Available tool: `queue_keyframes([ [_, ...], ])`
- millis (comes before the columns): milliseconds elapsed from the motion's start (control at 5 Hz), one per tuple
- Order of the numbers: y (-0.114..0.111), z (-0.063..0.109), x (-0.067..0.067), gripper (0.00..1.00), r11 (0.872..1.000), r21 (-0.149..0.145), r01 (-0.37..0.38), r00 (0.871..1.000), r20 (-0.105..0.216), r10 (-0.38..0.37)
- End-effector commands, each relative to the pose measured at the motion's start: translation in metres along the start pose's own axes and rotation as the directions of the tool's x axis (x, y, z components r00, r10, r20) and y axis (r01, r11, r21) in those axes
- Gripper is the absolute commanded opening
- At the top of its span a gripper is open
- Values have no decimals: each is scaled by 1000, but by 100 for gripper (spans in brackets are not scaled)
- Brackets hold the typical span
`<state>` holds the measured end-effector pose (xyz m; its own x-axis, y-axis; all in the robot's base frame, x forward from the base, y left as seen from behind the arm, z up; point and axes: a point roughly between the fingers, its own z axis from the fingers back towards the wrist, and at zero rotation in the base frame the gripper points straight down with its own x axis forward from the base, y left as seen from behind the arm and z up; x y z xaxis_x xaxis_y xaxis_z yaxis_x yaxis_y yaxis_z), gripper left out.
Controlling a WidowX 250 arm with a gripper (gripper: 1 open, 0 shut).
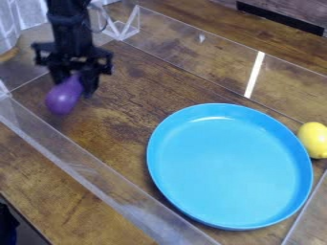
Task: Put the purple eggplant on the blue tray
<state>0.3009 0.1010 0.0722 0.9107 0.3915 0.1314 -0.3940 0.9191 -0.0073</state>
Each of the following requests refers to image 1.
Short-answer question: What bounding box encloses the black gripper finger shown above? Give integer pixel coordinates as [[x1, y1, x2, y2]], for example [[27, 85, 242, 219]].
[[81, 69, 101, 98], [49, 66, 71, 84]]

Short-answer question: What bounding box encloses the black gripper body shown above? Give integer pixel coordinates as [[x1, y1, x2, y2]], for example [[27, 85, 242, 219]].
[[31, 20, 114, 75]]

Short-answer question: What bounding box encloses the purple toy eggplant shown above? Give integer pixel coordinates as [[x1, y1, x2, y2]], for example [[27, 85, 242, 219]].
[[45, 75, 83, 115]]

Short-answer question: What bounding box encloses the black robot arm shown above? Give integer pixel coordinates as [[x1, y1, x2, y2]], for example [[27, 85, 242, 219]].
[[31, 0, 114, 98]]

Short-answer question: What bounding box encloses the blue plastic tray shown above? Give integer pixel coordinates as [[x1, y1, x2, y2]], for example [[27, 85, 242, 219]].
[[147, 103, 313, 230]]

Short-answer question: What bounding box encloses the white patterned curtain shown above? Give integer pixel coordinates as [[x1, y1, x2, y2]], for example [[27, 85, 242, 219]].
[[0, 0, 119, 55]]

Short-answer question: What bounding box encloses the dark wooden board background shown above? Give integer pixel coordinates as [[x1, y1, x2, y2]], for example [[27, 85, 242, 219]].
[[237, 1, 327, 36]]

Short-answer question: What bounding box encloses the yellow toy lemon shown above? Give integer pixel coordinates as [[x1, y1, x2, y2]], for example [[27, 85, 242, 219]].
[[298, 122, 327, 159]]

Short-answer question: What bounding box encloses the black cable loop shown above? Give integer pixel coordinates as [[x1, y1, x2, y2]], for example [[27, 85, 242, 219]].
[[87, 0, 113, 34]]

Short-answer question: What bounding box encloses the clear acrylic enclosure wall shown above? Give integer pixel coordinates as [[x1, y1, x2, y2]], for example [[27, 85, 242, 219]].
[[0, 0, 327, 245]]

